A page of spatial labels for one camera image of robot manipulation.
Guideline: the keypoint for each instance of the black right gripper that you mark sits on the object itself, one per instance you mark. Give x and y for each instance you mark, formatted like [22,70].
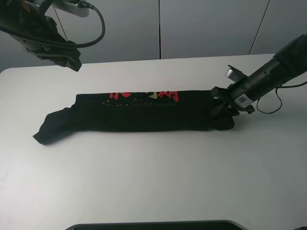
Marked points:
[225,106]

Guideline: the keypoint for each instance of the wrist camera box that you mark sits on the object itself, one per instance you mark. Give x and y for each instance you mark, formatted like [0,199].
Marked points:
[234,74]
[71,6]

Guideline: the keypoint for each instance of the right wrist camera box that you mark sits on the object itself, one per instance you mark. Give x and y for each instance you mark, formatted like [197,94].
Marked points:
[234,74]

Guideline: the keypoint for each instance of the black robot base front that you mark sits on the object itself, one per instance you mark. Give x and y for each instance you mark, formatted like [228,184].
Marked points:
[177,225]

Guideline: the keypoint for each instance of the black printed t-shirt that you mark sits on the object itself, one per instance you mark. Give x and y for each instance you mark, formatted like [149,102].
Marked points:
[134,112]

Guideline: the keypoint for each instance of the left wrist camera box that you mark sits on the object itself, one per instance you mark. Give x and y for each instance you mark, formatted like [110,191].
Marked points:
[71,6]

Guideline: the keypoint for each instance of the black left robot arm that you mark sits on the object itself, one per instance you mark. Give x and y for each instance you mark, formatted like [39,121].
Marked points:
[27,18]

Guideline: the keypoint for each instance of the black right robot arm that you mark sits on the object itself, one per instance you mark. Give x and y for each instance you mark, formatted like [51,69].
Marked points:
[287,64]

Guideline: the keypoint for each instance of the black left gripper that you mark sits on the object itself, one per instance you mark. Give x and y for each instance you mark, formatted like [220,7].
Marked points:
[64,57]

